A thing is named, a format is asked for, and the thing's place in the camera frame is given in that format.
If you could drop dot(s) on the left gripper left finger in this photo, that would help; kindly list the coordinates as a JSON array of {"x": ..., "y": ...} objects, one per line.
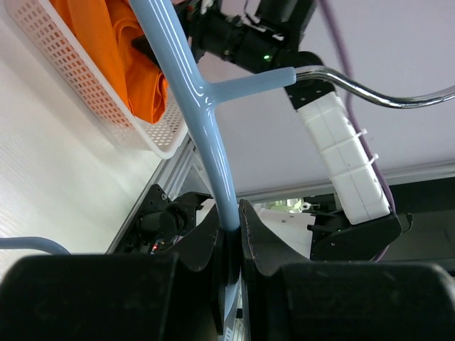
[{"x": 176, "y": 295}]

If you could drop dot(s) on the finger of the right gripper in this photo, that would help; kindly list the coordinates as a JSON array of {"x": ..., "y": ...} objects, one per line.
[{"x": 141, "y": 44}]

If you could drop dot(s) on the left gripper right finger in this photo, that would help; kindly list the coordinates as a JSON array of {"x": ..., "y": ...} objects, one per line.
[{"x": 285, "y": 296}]

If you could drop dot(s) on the light blue hanger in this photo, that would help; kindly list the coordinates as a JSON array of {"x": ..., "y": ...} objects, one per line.
[{"x": 180, "y": 294}]

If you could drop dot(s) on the orange trousers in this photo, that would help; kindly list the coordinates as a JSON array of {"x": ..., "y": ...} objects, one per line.
[{"x": 106, "y": 29}]

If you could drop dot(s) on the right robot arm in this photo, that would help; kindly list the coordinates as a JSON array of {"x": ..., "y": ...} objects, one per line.
[{"x": 337, "y": 142}]

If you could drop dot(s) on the white plastic basket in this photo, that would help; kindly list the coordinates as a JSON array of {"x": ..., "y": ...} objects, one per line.
[{"x": 44, "y": 27}]

